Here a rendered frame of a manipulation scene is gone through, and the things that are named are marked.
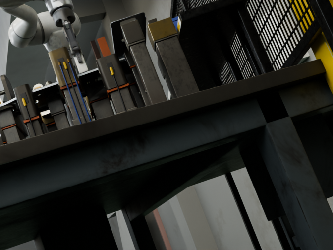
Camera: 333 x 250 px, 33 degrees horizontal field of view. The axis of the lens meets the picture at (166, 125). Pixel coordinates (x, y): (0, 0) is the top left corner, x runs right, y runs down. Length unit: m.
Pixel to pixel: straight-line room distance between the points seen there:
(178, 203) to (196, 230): 0.40
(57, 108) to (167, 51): 0.41
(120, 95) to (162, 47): 0.23
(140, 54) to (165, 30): 0.30
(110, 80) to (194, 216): 5.52
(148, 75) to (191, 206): 5.67
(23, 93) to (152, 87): 0.43
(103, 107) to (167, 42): 0.31
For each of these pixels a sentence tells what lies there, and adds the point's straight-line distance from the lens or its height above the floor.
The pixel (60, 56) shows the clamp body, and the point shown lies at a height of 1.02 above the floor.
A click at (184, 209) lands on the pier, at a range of 7.10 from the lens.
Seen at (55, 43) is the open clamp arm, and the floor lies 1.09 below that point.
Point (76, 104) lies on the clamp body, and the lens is 1.67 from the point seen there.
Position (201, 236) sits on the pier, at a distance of 7.11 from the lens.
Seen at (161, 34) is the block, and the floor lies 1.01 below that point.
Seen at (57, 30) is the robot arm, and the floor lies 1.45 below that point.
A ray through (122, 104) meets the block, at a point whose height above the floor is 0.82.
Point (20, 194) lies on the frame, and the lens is 1.23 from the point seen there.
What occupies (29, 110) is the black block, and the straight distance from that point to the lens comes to 1.73.
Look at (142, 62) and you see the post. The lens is 1.53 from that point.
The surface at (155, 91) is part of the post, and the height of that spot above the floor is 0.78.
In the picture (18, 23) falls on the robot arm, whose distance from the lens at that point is 2.46.
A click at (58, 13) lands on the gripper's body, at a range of 2.01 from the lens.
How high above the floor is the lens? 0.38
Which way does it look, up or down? 12 degrees up
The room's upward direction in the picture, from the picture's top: 21 degrees counter-clockwise
